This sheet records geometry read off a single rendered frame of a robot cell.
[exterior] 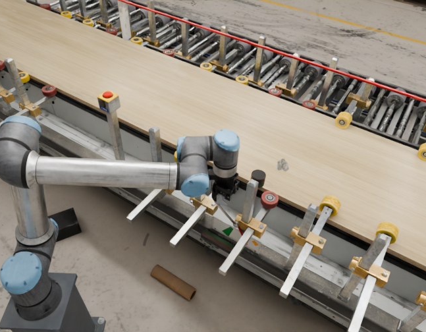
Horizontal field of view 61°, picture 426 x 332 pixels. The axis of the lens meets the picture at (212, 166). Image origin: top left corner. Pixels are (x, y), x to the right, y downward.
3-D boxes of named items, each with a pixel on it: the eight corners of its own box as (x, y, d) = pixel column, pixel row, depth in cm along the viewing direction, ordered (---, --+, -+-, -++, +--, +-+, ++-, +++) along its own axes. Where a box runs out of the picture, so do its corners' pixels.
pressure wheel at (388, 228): (394, 230, 145) (373, 228, 150) (398, 245, 148) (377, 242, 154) (397, 221, 149) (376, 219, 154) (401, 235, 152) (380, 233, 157)
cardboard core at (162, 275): (189, 297, 217) (150, 271, 227) (189, 303, 222) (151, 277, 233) (196, 286, 222) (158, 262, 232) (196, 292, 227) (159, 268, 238)
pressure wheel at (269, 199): (270, 221, 170) (274, 206, 162) (255, 213, 173) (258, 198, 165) (277, 210, 175) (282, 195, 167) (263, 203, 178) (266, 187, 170)
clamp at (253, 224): (260, 239, 160) (261, 232, 157) (234, 224, 165) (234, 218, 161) (265, 230, 164) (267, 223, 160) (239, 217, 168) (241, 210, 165)
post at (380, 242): (344, 304, 156) (387, 243, 122) (336, 300, 157) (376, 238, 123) (346, 298, 158) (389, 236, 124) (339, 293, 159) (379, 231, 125)
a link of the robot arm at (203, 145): (176, 153, 119) (213, 151, 120) (175, 130, 127) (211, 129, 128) (177, 172, 125) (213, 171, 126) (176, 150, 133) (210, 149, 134)
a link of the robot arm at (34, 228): (15, 267, 157) (-22, 138, 106) (26, 232, 169) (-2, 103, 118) (53, 268, 160) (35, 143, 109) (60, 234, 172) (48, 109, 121)
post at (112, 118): (123, 178, 198) (110, 112, 166) (116, 174, 200) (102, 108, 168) (129, 173, 201) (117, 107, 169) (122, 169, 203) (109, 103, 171)
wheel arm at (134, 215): (132, 225, 167) (131, 219, 164) (126, 221, 168) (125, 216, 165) (187, 169, 193) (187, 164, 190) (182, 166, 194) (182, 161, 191)
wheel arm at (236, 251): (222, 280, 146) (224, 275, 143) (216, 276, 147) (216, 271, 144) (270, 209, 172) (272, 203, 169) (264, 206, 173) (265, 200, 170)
